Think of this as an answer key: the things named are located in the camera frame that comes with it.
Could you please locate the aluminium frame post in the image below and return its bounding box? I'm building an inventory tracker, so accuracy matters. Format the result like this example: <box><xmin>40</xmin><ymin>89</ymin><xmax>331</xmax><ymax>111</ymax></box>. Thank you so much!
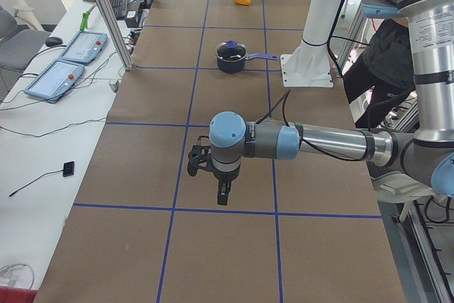
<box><xmin>96</xmin><ymin>0</ymin><xmax>133</xmax><ymax>71</ymax></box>

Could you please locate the small black square pad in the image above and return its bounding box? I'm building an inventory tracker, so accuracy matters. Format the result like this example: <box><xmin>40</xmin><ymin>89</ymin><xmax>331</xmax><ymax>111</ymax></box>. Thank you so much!
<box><xmin>62</xmin><ymin>161</ymin><xmax>75</xmax><ymax>177</ymax></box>

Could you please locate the yellow corn cob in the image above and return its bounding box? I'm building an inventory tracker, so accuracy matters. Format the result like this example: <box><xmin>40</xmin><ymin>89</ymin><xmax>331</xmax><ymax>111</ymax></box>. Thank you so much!
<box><xmin>232</xmin><ymin>0</ymin><xmax>252</xmax><ymax>6</ymax></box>

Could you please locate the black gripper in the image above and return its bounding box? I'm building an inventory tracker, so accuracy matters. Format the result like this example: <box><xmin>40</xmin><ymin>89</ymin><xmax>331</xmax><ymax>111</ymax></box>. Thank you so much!
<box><xmin>213</xmin><ymin>167</ymin><xmax>240</xmax><ymax>205</ymax></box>

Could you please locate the black keyboard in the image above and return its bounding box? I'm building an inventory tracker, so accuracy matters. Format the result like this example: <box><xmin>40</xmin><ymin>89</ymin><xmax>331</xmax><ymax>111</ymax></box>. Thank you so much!
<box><xmin>109</xmin><ymin>0</ymin><xmax>128</xmax><ymax>19</ymax></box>

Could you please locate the dark blue saucepan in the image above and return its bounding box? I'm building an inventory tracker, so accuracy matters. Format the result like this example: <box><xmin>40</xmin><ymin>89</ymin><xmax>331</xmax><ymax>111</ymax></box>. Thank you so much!
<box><xmin>216</xmin><ymin>40</ymin><xmax>279</xmax><ymax>74</ymax></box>

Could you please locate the black computer mouse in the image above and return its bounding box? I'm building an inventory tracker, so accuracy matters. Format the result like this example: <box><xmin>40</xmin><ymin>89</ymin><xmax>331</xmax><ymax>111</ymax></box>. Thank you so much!
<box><xmin>45</xmin><ymin>36</ymin><xmax>63</xmax><ymax>48</ymax></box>

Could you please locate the white power adapter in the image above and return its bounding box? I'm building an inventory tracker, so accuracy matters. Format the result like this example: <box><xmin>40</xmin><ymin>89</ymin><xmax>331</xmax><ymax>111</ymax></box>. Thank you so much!
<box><xmin>109</xmin><ymin>79</ymin><xmax>119</xmax><ymax>93</ymax></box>

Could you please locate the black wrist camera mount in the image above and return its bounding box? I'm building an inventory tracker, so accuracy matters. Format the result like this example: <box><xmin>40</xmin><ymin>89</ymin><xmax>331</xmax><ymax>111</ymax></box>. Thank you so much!
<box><xmin>187</xmin><ymin>135</ymin><xmax>214</xmax><ymax>177</ymax></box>

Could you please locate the blue teach pendant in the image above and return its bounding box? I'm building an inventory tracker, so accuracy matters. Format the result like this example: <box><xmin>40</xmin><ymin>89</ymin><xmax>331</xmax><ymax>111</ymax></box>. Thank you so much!
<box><xmin>59</xmin><ymin>31</ymin><xmax>108</xmax><ymax>65</ymax></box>
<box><xmin>24</xmin><ymin>59</ymin><xmax>85</xmax><ymax>103</ymax></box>

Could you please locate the grey office chair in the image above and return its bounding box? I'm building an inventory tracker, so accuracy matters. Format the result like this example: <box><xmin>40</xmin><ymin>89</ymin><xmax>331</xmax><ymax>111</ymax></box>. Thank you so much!
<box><xmin>1</xmin><ymin>7</ymin><xmax>50</xmax><ymax>91</ymax></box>

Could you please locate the person in dark clothes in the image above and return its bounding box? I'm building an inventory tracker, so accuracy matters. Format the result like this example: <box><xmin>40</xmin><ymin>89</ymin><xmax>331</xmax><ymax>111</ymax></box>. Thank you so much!
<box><xmin>343</xmin><ymin>17</ymin><xmax>415</xmax><ymax>128</ymax></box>

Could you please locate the green handled tool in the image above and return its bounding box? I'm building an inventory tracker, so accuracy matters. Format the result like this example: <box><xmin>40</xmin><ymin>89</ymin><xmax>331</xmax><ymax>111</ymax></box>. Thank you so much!
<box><xmin>79</xmin><ymin>11</ymin><xmax>89</xmax><ymax>31</ymax></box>

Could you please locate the near blue teach pendant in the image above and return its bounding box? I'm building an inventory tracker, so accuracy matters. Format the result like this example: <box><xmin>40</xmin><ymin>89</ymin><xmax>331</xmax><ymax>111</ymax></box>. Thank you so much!
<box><xmin>24</xmin><ymin>59</ymin><xmax>85</xmax><ymax>103</ymax></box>

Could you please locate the glass lid blue knob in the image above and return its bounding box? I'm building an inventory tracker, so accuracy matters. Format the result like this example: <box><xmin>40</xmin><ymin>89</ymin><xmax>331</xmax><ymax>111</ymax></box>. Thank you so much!
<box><xmin>216</xmin><ymin>40</ymin><xmax>247</xmax><ymax>62</ymax></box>

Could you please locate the far blue teach pendant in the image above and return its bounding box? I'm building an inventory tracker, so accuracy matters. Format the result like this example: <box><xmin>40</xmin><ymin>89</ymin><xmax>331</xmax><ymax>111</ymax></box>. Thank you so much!
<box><xmin>59</xmin><ymin>31</ymin><xmax>108</xmax><ymax>65</ymax></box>

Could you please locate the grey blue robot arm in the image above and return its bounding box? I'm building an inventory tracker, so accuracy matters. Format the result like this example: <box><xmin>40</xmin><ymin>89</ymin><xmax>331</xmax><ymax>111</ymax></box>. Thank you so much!
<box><xmin>187</xmin><ymin>0</ymin><xmax>453</xmax><ymax>205</ymax></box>

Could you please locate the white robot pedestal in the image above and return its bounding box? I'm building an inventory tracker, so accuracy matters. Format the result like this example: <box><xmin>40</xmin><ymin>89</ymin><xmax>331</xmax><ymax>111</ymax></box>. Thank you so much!
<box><xmin>280</xmin><ymin>0</ymin><xmax>344</xmax><ymax>88</ymax></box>

